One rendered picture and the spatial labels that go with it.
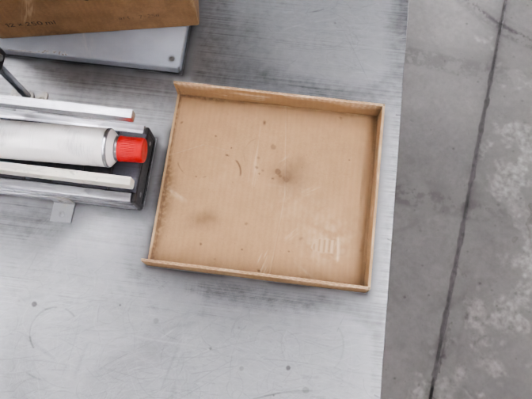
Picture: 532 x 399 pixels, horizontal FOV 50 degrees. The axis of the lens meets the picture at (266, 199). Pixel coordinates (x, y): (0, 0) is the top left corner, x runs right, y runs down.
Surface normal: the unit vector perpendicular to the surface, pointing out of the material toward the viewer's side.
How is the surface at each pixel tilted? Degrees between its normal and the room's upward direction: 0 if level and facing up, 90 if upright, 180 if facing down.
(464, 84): 0
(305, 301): 0
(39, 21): 90
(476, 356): 0
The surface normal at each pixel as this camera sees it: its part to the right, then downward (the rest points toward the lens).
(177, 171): -0.01, -0.25
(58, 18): 0.07, 0.96
